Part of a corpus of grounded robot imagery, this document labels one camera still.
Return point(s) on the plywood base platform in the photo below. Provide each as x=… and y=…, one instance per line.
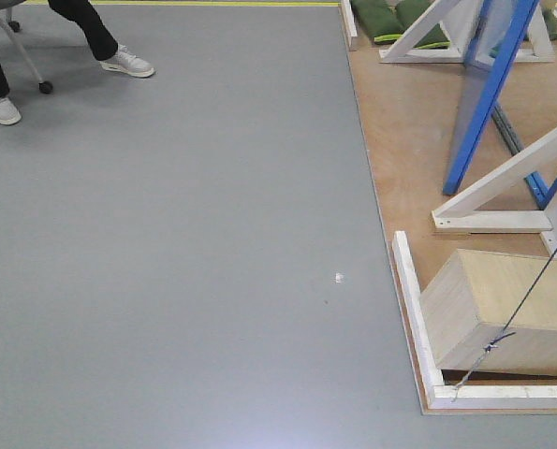
x=408, y=114

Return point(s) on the left green sandbag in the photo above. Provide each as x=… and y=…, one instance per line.
x=377, y=20

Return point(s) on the white left sneaker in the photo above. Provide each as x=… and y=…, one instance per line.
x=125, y=61

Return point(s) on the white triangular brace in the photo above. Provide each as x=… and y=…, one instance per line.
x=462, y=213
x=458, y=21

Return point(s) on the white near edge batten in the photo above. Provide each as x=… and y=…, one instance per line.
x=428, y=376

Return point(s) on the white near triangular brace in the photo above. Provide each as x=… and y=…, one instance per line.
x=462, y=213

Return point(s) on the white edge batten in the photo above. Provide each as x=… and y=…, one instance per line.
x=350, y=28
x=428, y=376
x=494, y=398

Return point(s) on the black trouser left leg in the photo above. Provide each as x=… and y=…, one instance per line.
x=100, y=40

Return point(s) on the blue door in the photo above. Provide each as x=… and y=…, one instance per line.
x=501, y=27

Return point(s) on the white far triangular brace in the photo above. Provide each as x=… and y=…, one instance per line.
x=458, y=21

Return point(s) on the white far edge batten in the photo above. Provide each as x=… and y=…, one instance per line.
x=350, y=28

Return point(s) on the white front edge batten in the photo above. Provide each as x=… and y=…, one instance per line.
x=494, y=398

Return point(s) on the grey office chair base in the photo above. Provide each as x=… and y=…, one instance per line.
x=12, y=28

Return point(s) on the light wooden box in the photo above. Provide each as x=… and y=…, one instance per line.
x=477, y=294

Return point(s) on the yellow floor tape line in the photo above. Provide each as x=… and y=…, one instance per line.
x=272, y=3

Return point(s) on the blue door frame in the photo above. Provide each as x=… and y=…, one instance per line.
x=541, y=191

